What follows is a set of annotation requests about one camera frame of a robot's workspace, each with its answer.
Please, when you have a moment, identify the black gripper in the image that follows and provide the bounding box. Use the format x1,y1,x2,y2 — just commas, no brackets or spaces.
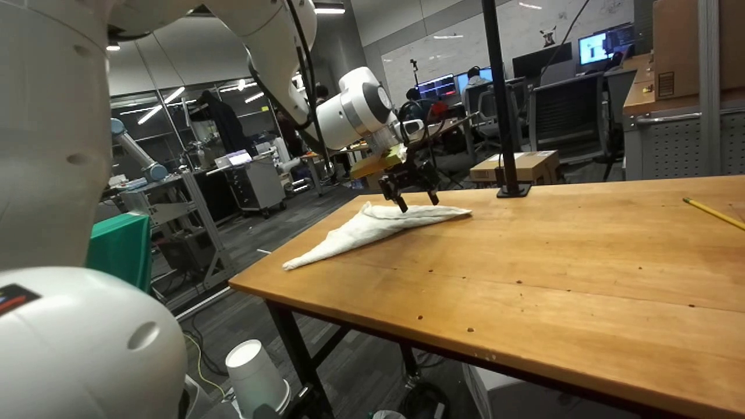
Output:
379,150,443,214

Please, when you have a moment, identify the white cloth towel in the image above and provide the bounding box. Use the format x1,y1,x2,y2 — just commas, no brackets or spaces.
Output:
280,197,475,271

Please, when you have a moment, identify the black vertical pole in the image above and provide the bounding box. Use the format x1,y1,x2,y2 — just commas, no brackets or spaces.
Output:
480,0,535,199

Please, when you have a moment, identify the black office chair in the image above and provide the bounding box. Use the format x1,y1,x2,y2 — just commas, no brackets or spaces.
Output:
529,72,610,167

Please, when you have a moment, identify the wooden table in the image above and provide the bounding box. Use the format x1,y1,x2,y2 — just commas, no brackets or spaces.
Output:
261,298,670,419

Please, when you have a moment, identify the person in black clothes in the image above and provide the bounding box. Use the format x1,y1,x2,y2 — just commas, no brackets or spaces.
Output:
191,87,255,157

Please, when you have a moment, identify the grey metal shelf rack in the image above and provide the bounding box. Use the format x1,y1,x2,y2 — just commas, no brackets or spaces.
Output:
97,167,237,314

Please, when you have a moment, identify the lit computer monitor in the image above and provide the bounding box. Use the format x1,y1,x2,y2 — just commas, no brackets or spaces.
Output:
576,26,640,70

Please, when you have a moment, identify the perforated metal cabinet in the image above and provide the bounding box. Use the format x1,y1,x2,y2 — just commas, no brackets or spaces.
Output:
621,104,745,182

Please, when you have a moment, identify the yellow pencil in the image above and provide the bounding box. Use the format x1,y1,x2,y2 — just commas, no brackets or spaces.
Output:
680,196,745,233

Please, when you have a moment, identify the green box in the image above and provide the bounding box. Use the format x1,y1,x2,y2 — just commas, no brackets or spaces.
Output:
84,212,154,293

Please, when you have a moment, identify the large brown cardboard box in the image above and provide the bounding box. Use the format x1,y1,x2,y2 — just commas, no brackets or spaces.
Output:
650,0,745,100

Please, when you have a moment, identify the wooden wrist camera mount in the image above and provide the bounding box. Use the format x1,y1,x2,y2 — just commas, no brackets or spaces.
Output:
347,143,413,182

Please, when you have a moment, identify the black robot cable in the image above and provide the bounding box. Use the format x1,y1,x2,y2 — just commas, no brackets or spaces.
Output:
247,0,338,160

